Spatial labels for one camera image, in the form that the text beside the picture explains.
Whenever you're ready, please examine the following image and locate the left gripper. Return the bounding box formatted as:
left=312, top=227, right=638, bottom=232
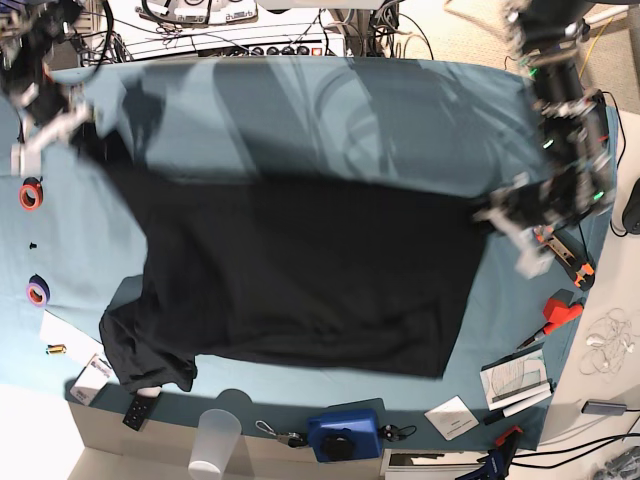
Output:
left=472, top=172, right=553, bottom=278

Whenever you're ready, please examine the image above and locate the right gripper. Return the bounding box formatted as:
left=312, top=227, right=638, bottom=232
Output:
left=10, top=94, right=96, bottom=175

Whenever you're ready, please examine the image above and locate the black t-shirt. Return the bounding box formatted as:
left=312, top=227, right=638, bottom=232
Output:
left=71, top=124, right=487, bottom=392

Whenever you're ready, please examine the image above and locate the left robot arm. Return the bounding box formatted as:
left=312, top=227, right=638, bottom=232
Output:
left=474, top=1, right=616, bottom=278

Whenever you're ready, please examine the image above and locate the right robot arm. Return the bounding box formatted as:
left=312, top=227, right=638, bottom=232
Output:
left=1, top=1, right=107, bottom=178

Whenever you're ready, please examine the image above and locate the orange tape roll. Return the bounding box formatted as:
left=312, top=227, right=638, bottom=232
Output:
left=19, top=177, right=44, bottom=211

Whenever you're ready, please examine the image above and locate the teal table cloth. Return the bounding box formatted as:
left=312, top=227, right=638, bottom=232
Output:
left=0, top=55, right=621, bottom=451

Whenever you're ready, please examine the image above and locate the black computer mouse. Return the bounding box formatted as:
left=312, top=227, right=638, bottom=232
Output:
left=621, top=179, right=640, bottom=235

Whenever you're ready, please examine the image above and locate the white booklet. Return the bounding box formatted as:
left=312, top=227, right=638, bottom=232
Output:
left=480, top=346, right=549, bottom=411

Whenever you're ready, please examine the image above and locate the purple tape roll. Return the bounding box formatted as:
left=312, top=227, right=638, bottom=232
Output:
left=26, top=274, right=51, bottom=308

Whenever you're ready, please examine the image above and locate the white instruction card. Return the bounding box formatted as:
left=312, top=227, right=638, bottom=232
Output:
left=424, top=396, right=479, bottom=441

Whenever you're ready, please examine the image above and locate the small battery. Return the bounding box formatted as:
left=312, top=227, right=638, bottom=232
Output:
left=46, top=344, right=67, bottom=355

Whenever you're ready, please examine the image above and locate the white paper sheet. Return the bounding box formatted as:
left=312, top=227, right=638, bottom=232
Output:
left=39, top=311, right=104, bottom=366

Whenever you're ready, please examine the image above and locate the white packaged item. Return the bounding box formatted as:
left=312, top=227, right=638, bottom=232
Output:
left=70, top=354, right=113, bottom=406

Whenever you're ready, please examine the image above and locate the blue plastic box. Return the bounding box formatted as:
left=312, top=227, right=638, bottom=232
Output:
left=306, top=409, right=382, bottom=463

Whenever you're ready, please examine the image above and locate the black remote control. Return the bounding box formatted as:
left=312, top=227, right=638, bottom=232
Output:
left=122, top=387, right=162, bottom=431

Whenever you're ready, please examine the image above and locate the clear plastic cup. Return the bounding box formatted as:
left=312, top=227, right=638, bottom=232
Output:
left=188, top=409, right=242, bottom=480

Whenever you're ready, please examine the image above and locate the orange black wire stripper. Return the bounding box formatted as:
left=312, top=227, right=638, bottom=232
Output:
left=533, top=226, right=596, bottom=292

